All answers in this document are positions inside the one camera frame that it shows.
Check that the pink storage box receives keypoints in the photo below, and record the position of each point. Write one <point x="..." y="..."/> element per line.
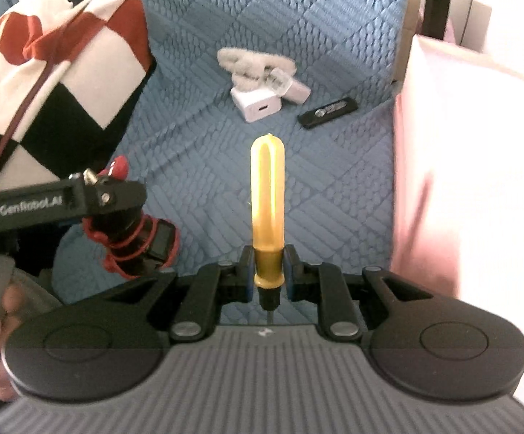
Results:
<point x="459" y="178"/>

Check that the white usb charger cube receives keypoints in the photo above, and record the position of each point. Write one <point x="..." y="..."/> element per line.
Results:
<point x="256" y="104"/>

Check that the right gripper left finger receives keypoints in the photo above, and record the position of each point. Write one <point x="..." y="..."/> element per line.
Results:
<point x="188" y="307"/>

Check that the red white black blanket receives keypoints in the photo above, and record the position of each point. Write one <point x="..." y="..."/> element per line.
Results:
<point x="71" y="72"/>

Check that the small white adapter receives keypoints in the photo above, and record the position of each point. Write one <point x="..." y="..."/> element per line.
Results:
<point x="287" y="86"/>

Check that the black usb stick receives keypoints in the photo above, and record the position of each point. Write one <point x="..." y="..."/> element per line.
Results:
<point x="327" y="113"/>

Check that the fluffy grey hair clip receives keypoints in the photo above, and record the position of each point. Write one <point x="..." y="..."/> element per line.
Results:
<point x="249" y="69"/>

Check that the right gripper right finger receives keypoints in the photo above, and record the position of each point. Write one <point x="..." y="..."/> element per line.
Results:
<point x="349" y="306"/>

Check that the blue quilted sofa cover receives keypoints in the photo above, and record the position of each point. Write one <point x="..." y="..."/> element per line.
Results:
<point x="190" y="146"/>

